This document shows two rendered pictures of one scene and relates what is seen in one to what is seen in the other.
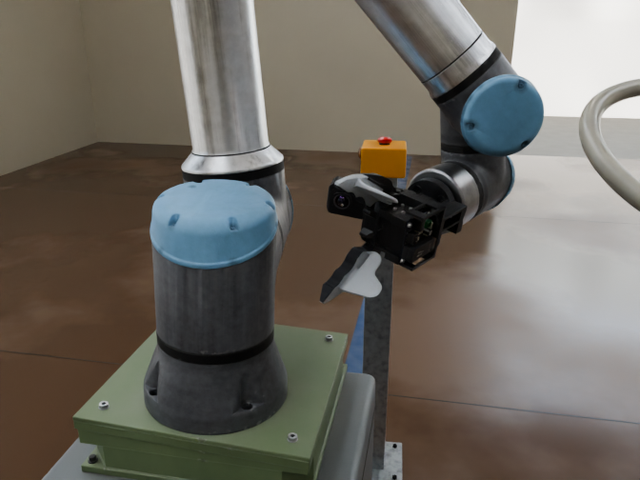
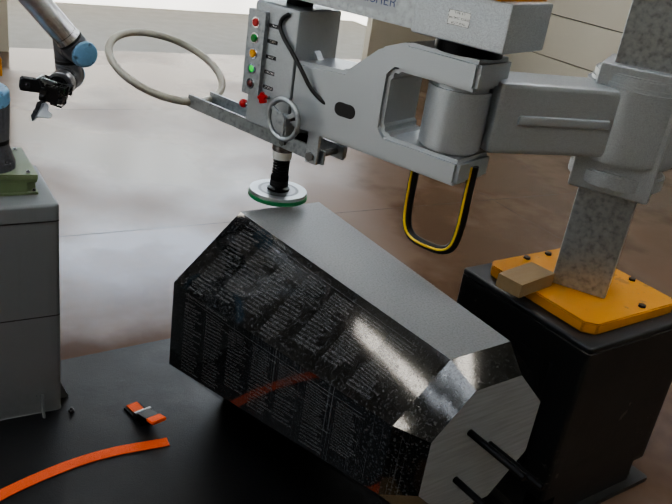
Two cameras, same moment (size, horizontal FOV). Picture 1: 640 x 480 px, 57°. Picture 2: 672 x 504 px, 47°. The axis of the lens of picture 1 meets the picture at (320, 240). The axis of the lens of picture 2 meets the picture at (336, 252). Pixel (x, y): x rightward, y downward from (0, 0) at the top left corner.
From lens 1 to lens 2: 218 cm
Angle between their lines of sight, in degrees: 41
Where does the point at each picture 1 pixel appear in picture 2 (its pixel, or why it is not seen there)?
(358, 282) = (43, 113)
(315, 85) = not seen: outside the picture
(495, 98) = (82, 49)
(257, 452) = (18, 176)
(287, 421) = (21, 169)
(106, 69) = not seen: outside the picture
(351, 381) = not seen: hidden behind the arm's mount
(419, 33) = (56, 28)
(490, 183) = (78, 76)
